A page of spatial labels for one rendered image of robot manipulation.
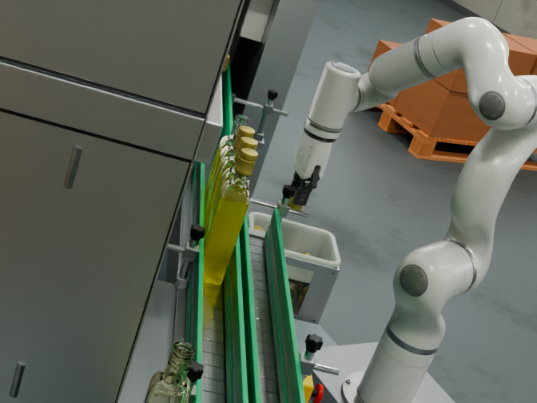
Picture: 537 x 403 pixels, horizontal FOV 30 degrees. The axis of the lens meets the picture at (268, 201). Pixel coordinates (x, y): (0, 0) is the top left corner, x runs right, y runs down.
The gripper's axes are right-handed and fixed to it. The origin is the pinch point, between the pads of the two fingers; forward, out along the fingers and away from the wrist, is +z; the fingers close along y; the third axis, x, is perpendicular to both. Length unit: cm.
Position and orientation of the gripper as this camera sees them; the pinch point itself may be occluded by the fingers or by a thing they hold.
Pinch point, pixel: (299, 192)
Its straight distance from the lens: 232.2
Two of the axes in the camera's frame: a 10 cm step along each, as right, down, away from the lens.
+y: 2.3, 4.8, -8.5
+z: -3.0, 8.6, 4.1
